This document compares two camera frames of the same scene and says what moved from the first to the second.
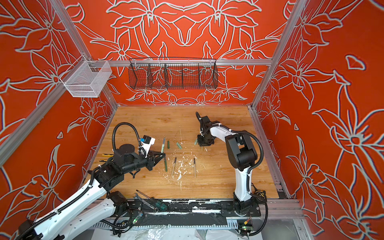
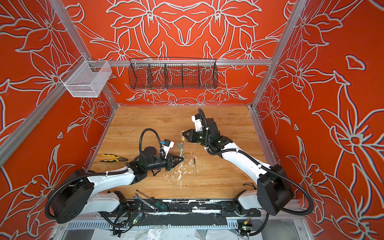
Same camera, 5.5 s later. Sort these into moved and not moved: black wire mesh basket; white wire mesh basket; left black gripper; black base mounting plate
Moved: left black gripper
Not moved: black wire mesh basket; white wire mesh basket; black base mounting plate
